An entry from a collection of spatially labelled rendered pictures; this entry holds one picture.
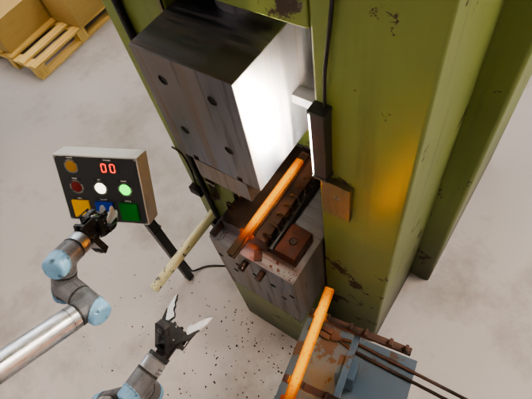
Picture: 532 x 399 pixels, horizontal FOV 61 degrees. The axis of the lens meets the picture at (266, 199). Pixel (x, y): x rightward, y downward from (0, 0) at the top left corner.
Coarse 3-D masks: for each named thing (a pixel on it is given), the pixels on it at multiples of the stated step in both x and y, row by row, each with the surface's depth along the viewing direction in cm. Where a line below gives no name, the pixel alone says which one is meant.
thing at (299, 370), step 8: (328, 288) 140; (328, 296) 139; (320, 304) 138; (328, 304) 138; (320, 312) 137; (320, 320) 136; (312, 328) 135; (320, 328) 135; (312, 336) 133; (304, 344) 133; (312, 344) 132; (304, 352) 131; (304, 360) 130; (296, 368) 129; (304, 368) 129; (296, 376) 128; (296, 384) 127; (288, 392) 126; (296, 392) 126
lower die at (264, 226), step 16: (288, 160) 174; (272, 176) 171; (288, 192) 166; (240, 208) 167; (256, 208) 164; (272, 208) 163; (288, 208) 163; (224, 224) 168; (240, 224) 162; (272, 224) 160; (256, 240) 160
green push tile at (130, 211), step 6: (120, 204) 168; (126, 204) 168; (132, 204) 167; (120, 210) 170; (126, 210) 169; (132, 210) 168; (138, 210) 168; (126, 216) 170; (132, 216) 170; (138, 216) 169
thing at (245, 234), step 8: (296, 160) 172; (296, 168) 170; (288, 176) 168; (280, 184) 167; (272, 192) 165; (280, 192) 166; (272, 200) 164; (264, 208) 162; (256, 216) 161; (248, 224) 160; (256, 224) 160; (240, 232) 159; (248, 232) 157; (240, 240) 156; (248, 240) 159; (232, 248) 155; (240, 248) 157; (232, 256) 156
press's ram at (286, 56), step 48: (192, 0) 107; (144, 48) 100; (192, 48) 97; (240, 48) 95; (288, 48) 103; (192, 96) 103; (240, 96) 94; (288, 96) 113; (192, 144) 125; (240, 144) 108; (288, 144) 125
